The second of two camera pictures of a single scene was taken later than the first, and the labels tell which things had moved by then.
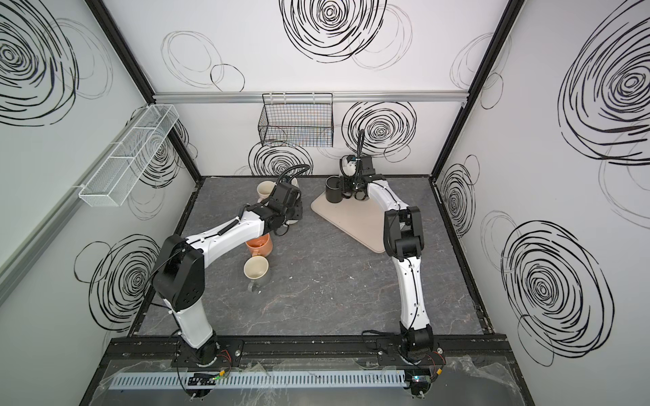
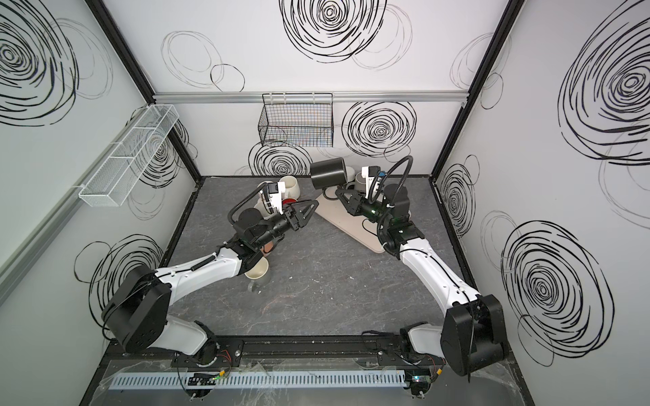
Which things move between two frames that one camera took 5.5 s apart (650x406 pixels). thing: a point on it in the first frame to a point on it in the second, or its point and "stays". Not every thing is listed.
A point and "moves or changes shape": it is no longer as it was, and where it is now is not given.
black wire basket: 297,120 stays
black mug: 333,189 moves or changes shape
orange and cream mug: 261,246 stays
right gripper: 353,188 to 353,203
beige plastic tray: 360,218 stays
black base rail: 469,349 stays
